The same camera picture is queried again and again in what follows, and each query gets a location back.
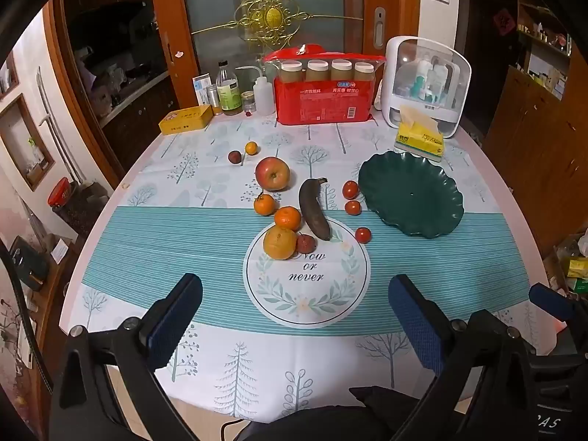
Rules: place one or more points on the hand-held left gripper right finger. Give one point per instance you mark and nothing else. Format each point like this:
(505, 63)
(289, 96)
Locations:
(415, 326)

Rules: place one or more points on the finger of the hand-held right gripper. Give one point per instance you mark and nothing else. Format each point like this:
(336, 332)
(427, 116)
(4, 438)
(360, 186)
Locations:
(549, 301)

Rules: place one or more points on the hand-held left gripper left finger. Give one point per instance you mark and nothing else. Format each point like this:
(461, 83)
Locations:
(172, 326)

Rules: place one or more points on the small red tomato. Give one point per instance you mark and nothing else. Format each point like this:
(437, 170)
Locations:
(363, 234)
(353, 207)
(350, 189)

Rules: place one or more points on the dark green scalloped plate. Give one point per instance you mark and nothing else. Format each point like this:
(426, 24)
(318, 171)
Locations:
(409, 193)

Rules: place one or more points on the large yellow-orange orange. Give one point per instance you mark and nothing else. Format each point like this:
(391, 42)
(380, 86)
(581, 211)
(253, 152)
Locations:
(279, 242)

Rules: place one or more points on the red lychee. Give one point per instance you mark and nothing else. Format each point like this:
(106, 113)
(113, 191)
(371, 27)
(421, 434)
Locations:
(306, 244)

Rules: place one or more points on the small tangerine with stem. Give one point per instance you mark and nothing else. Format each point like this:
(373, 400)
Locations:
(265, 205)

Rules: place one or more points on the overripe dark banana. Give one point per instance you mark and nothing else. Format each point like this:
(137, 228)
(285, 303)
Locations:
(313, 209)

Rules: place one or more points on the person's dark clothing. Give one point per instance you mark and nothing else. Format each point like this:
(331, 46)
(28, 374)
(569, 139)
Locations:
(321, 418)

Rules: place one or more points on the wooden cabinet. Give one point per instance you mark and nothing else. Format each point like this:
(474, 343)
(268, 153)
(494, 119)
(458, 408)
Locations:
(537, 147)

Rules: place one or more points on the dark red plum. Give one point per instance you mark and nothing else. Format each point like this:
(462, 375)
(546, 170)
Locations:
(234, 156)

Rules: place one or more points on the red apple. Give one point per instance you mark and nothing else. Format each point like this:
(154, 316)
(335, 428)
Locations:
(272, 173)

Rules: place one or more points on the yellow tissue pack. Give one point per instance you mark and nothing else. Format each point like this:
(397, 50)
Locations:
(420, 140)

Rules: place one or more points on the small kumquat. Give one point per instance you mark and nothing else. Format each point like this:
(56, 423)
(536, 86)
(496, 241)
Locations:
(251, 148)

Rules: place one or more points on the yellow flat box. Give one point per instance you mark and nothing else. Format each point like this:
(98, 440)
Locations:
(185, 119)

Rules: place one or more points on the small metal can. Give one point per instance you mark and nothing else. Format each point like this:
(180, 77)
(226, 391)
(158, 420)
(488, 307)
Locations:
(214, 100)

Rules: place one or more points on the small glass jar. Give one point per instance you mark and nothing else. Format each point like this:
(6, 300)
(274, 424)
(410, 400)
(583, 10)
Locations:
(248, 102)

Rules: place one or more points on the white and blue carton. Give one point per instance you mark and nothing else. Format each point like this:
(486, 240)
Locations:
(202, 89)

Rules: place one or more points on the glass bottle green label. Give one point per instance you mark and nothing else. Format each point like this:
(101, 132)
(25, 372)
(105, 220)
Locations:
(228, 94)

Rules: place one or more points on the red plastic package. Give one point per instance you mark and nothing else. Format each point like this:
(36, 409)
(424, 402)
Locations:
(321, 101)

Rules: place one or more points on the white teal bottle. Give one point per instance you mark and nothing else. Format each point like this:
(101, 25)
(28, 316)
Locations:
(423, 78)
(439, 82)

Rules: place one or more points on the white squeeze bottle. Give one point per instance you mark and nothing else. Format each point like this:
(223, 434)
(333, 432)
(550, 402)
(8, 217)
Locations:
(264, 96)

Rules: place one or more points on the white-lidded jar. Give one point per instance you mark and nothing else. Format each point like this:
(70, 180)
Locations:
(291, 70)
(364, 70)
(341, 70)
(317, 70)

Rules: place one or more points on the white cosmetics organizer case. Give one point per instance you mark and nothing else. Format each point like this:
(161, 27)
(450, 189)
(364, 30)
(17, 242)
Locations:
(399, 59)

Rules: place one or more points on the wooden glass sliding door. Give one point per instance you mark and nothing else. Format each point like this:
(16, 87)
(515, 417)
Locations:
(206, 9)

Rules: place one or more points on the gold door ornament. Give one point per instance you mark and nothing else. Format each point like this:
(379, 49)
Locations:
(274, 17)

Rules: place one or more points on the red diamond wall decoration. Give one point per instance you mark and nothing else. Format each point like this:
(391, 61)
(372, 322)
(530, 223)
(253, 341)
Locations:
(504, 22)

